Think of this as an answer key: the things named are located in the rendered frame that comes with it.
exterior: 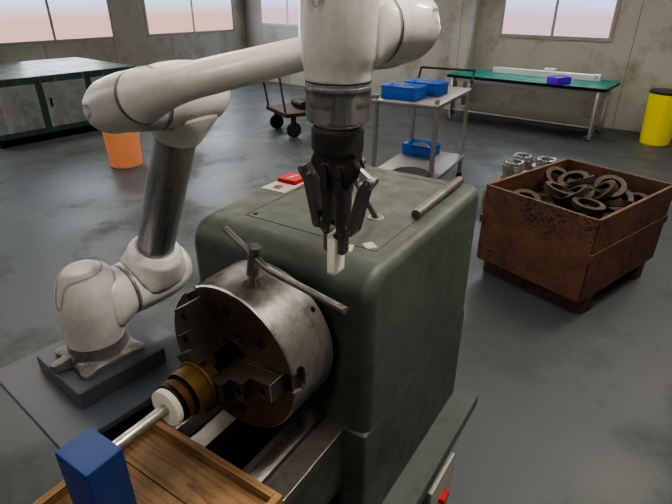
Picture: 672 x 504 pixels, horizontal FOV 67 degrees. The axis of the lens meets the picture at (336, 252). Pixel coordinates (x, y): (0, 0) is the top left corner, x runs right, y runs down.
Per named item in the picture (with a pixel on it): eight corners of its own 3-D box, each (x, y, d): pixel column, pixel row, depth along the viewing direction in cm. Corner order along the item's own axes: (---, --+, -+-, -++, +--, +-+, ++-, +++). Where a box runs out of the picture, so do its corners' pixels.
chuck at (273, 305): (204, 353, 118) (207, 240, 101) (312, 427, 106) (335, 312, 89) (174, 374, 112) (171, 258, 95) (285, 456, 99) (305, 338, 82)
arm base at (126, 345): (39, 361, 140) (33, 345, 137) (113, 325, 155) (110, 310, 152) (70, 390, 129) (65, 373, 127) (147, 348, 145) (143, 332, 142)
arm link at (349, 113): (349, 89, 62) (348, 136, 65) (384, 79, 69) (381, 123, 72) (290, 81, 67) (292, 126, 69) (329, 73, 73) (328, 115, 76)
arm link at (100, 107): (101, 63, 89) (164, 56, 99) (56, 83, 100) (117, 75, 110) (126, 137, 93) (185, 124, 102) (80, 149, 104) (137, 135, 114)
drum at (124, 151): (153, 163, 574) (143, 105, 544) (120, 172, 545) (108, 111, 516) (132, 156, 597) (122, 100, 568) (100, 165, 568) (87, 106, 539)
